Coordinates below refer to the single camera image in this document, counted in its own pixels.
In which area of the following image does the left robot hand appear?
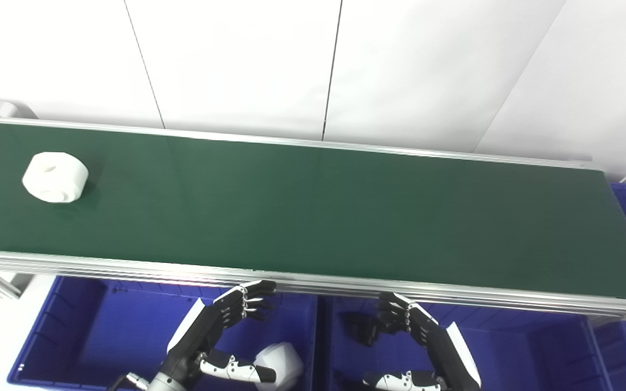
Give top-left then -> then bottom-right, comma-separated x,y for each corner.
153,280 -> 279,391

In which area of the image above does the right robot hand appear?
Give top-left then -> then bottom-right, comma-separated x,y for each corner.
340,292 -> 482,391

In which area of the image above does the white cylindrical plastic part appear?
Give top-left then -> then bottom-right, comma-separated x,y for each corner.
22,152 -> 90,204
253,342 -> 304,391

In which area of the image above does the green conveyor belt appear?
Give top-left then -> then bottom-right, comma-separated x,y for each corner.
0,114 -> 626,324
0,121 -> 626,302

